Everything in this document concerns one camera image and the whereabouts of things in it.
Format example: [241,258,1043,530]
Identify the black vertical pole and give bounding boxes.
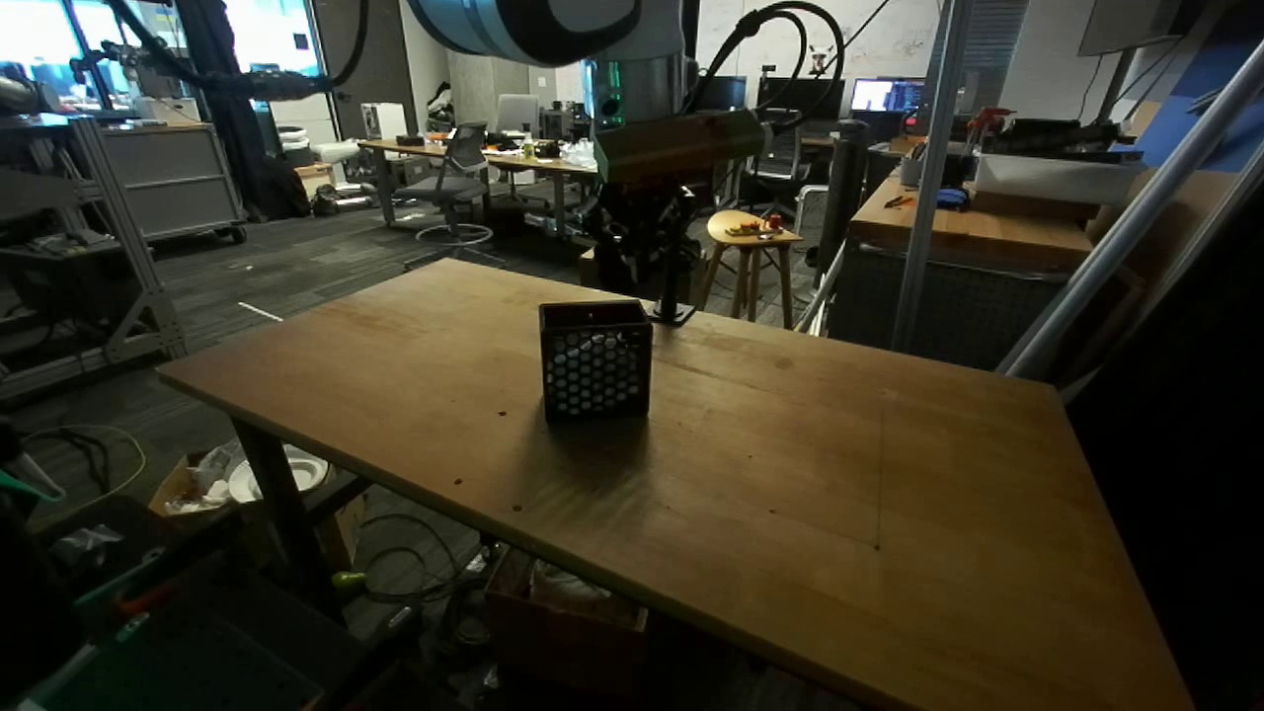
[657,260,705,327]

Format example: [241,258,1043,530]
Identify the yellow floor cable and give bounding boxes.
[20,423,152,503]

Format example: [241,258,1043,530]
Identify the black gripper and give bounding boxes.
[589,179,705,286]

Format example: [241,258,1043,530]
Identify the silver vertical metal post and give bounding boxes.
[891,0,971,356]

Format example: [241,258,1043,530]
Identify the grey metal shelving rack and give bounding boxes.
[0,111,189,408]

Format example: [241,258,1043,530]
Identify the blue wall panel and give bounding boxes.
[1137,32,1264,179]

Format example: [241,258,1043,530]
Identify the round wooden stool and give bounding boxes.
[705,206,804,331]

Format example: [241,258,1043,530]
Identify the wooden workbench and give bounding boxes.
[826,163,1109,377]

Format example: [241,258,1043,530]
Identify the black perforated box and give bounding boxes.
[539,296,657,428]

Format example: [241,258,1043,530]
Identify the lit computer monitor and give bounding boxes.
[846,75,929,123]

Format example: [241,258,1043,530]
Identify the coiled cable under table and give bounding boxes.
[351,510,467,603]

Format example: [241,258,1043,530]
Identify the wooden office desk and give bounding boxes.
[366,131,467,228]
[478,138,605,237]

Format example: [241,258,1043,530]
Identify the grey wheeled cabinet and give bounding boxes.
[94,117,252,250]

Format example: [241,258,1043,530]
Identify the thick black cable bundle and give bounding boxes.
[94,0,374,107]

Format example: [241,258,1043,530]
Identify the silver diagonal metal bar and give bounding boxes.
[995,34,1264,387]

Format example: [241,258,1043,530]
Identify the white bin on workbench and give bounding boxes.
[971,148,1146,208]

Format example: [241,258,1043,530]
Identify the cardboard box with white items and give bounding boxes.
[147,443,336,527]

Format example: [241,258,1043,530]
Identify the dark computer monitor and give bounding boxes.
[759,70,848,125]

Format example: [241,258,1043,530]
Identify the grey office chair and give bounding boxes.
[751,104,812,206]

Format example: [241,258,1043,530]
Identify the black table leg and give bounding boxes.
[230,420,336,614]

